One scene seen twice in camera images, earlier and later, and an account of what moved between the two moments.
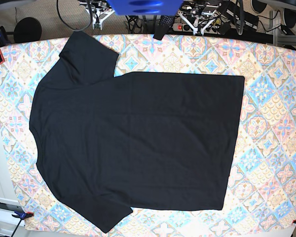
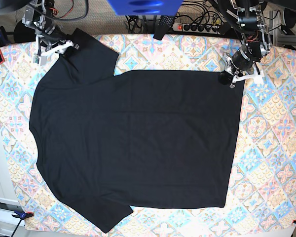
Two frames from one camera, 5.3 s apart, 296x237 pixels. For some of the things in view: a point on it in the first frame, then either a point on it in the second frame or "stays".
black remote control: (164, 24) stays
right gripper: (198, 20) -> (242, 59)
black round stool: (27, 29) stays
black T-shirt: (107, 144) stays
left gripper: (97, 15) -> (51, 34)
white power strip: (182, 27) stays
